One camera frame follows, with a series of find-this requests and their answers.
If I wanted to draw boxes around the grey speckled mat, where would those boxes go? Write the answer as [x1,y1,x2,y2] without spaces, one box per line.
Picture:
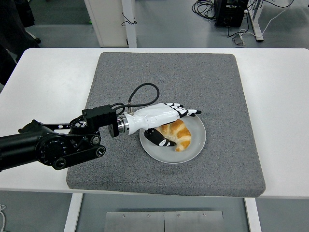
[65,52,267,198]

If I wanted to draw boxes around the golden croissant bread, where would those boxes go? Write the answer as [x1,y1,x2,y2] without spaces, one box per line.
[154,118,192,152]

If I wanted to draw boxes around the white cable on floor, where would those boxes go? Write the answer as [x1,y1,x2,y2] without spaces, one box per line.
[0,204,7,232]

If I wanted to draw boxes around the round grey plate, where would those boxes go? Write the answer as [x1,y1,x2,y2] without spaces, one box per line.
[139,113,207,164]

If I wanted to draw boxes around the white desk leg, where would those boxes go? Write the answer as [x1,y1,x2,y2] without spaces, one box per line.
[248,0,264,42]

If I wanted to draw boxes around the person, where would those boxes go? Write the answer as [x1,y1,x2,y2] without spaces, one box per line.
[0,0,36,49]

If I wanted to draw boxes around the coiled black cables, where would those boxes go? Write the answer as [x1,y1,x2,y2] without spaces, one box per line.
[191,0,217,21]

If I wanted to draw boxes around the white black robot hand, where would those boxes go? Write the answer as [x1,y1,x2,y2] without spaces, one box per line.
[125,102,202,148]

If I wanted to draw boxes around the long white cable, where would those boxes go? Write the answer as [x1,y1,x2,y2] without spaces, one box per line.
[239,4,295,39]

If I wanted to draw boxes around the black cable from computer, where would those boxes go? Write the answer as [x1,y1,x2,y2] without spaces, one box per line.
[226,9,253,37]

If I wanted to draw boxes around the small grey power adapter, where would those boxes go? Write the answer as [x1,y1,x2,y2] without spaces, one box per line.
[231,33,246,46]

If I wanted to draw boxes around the white table leg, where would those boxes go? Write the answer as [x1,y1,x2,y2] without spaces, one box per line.
[63,193,84,232]
[243,197,263,232]

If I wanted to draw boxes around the thin black cable on cabinet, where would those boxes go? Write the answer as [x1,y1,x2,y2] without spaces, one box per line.
[120,12,138,27]

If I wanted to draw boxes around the black computer case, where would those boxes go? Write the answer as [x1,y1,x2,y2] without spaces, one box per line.
[213,0,249,28]

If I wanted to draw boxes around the white cabinet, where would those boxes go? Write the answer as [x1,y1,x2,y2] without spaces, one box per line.
[84,0,138,48]

